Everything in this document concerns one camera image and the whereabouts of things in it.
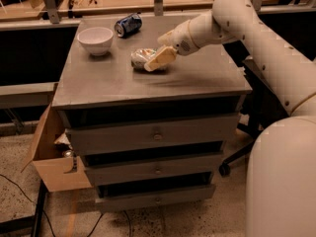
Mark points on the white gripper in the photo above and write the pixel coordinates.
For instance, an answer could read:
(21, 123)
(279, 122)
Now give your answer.
(180, 39)

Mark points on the green white 7up can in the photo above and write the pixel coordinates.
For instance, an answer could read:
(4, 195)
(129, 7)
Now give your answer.
(140, 56)

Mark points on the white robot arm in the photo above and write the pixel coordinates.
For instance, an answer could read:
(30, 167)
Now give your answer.
(281, 176)

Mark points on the blue pepsi can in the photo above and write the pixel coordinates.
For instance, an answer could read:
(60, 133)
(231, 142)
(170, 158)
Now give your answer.
(128, 25)

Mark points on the small can in box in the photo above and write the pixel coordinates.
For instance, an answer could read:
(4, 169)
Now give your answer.
(68, 154)

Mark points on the white ceramic bowl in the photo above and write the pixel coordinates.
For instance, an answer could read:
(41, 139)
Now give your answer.
(97, 41)

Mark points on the grey drawer cabinet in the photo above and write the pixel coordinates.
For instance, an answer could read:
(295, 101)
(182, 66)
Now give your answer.
(149, 139)

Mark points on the brown cardboard box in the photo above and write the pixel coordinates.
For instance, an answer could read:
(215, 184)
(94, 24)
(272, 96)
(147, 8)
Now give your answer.
(58, 171)

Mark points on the black metal stand leg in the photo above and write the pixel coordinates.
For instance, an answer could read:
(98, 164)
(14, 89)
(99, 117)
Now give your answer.
(27, 225)

